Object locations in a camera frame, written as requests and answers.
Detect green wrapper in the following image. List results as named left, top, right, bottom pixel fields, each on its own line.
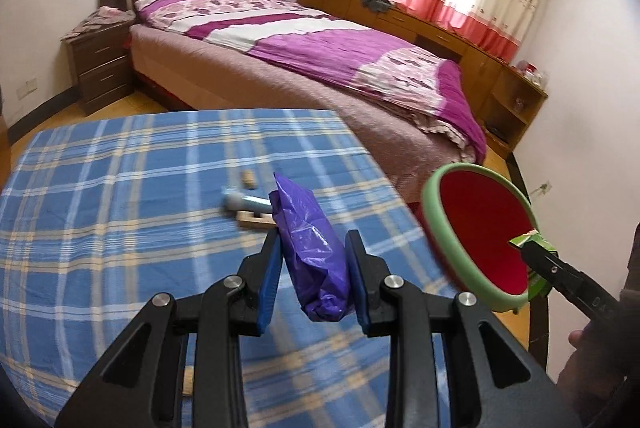
left=507, top=229, right=558, bottom=301

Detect grey-blue marker pen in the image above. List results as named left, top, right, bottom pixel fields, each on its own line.
left=222, top=189, right=273, bottom=215

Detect pink patterned cloth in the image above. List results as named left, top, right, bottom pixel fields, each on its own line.
left=72, top=6, right=136, bottom=39

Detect person's right hand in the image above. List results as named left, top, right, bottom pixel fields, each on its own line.
left=557, top=290, right=640, bottom=409

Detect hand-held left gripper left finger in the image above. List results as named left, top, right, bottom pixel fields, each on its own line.
left=55, top=228, right=285, bottom=428

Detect bed with mauve cover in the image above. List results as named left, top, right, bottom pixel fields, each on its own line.
left=129, top=22, right=488, bottom=203

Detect blue plaid tablecloth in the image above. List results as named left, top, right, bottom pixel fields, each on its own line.
left=0, top=109, right=451, bottom=428

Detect green-rimmed red bin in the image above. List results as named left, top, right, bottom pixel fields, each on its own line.
left=421, top=163, right=543, bottom=313

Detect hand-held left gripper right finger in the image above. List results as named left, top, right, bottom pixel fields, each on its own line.
left=345, top=229, right=583, bottom=428

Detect purple plastic bag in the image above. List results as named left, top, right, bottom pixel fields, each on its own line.
left=269, top=172, right=351, bottom=323

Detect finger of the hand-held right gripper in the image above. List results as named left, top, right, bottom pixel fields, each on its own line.
left=520, top=242, right=585, bottom=301

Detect jars on cabinet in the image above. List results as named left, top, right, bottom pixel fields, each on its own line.
left=517, top=60, right=548, bottom=86

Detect dark wooden nightstand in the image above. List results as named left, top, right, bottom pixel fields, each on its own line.
left=60, top=25, right=135, bottom=116

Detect long low wooden cabinet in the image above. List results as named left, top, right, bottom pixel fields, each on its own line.
left=298, top=0, right=549, bottom=159

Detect wooden clothespin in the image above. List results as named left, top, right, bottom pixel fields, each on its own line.
left=237, top=209, right=278, bottom=229

